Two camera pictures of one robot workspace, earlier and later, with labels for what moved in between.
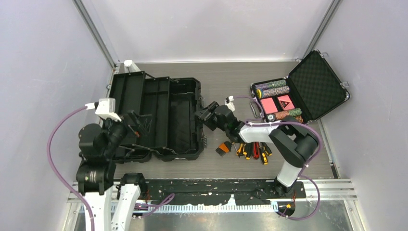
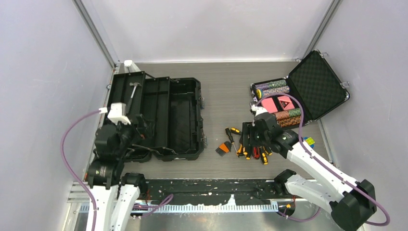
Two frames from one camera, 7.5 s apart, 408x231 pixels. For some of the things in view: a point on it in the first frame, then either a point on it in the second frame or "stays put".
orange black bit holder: [224, 147] stays put
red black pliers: [256, 151] stays put
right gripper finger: [203, 113] -> [247, 127]
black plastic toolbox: [170, 129] stays put
